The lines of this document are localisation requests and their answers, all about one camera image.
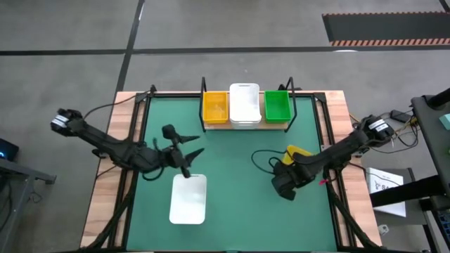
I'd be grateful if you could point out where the white plastic bin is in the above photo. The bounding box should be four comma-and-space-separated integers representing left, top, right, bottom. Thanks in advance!
229, 82, 263, 130
169, 173, 208, 226

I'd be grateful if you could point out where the black power adapter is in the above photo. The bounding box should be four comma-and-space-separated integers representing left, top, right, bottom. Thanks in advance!
389, 109, 409, 124

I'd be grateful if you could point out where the black floor mat striped edge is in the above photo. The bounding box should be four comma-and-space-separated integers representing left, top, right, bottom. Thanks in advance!
321, 11, 450, 48

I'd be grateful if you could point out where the yellow plastic mesh basket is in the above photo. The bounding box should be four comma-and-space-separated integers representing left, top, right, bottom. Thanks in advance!
281, 144, 314, 166
202, 91, 230, 125

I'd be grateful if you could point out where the grey metal stand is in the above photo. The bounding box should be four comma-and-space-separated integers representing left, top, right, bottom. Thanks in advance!
0, 157, 58, 253

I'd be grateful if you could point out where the white cardboard box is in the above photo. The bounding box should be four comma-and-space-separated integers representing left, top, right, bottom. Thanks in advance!
365, 167, 408, 218

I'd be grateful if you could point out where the black device with blue light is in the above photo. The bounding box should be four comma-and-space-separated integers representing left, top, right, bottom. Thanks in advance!
0, 137, 20, 162

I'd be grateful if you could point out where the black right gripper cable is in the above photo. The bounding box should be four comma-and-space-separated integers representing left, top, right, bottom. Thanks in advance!
250, 149, 288, 176

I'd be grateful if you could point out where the green plastic mesh basket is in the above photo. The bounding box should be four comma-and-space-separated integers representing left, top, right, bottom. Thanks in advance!
264, 90, 293, 124

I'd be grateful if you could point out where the wooden shelf with black frame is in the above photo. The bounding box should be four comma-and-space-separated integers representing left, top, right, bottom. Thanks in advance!
198, 76, 300, 134

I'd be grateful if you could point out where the black metal table frame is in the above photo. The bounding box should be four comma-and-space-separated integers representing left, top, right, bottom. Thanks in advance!
79, 84, 386, 253

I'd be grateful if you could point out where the teal box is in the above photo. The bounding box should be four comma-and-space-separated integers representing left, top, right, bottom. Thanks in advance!
438, 112, 450, 131

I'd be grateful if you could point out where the black desk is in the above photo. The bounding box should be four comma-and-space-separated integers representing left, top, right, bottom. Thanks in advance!
369, 86, 450, 253

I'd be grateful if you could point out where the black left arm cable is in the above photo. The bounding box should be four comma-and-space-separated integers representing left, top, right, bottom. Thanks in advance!
83, 93, 141, 120

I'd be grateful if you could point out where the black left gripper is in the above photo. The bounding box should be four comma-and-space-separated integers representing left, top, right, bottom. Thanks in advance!
160, 123, 206, 179

